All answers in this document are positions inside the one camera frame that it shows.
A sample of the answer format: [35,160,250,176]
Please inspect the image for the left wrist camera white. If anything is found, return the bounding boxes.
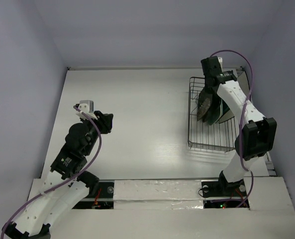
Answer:
[76,100,96,119]

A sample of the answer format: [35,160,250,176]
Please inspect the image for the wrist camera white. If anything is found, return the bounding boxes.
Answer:
[218,57,223,67]
[76,100,96,119]

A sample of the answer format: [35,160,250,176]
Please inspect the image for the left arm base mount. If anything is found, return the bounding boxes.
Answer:
[73,181,114,210]

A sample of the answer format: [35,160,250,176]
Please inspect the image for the white round plate black rim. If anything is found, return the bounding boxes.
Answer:
[217,72,249,124]

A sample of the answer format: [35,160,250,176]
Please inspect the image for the grey wire dish rack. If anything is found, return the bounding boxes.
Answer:
[188,76,238,152]

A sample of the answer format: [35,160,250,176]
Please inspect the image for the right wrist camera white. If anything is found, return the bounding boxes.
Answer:
[218,57,223,67]

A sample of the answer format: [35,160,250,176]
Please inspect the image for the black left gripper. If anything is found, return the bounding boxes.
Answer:
[82,110,113,154]

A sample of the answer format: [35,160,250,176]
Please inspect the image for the teal green square plate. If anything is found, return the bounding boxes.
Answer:
[207,100,234,125]

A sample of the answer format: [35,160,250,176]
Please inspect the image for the black floral square plate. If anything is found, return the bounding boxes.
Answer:
[197,96,212,121]

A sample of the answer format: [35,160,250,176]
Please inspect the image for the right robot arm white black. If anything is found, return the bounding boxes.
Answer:
[197,56,277,195]

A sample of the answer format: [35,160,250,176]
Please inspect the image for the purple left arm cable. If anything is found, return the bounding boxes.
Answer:
[0,105,102,237]

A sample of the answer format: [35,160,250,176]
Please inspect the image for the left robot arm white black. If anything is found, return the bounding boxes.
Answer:
[1,104,113,239]

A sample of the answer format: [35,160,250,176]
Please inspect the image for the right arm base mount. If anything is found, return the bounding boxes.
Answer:
[198,181,250,209]

